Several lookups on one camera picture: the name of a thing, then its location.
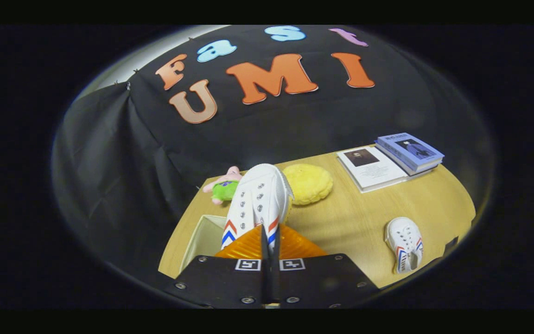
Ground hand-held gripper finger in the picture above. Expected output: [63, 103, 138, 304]
[273, 225, 380, 309]
[170, 225, 272, 309]

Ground beige storage box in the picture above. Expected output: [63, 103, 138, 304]
[179, 214, 230, 274]

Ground white striped canvas shoe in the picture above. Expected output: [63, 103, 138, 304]
[221, 163, 294, 253]
[384, 217, 424, 274]

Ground pink plush toy green shorts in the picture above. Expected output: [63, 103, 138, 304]
[202, 166, 243, 205]

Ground yellow plush cushion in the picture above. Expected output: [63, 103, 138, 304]
[282, 163, 334, 206]

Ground white book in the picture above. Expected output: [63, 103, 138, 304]
[336, 146, 409, 193]

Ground blue book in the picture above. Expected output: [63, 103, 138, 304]
[375, 133, 445, 176]

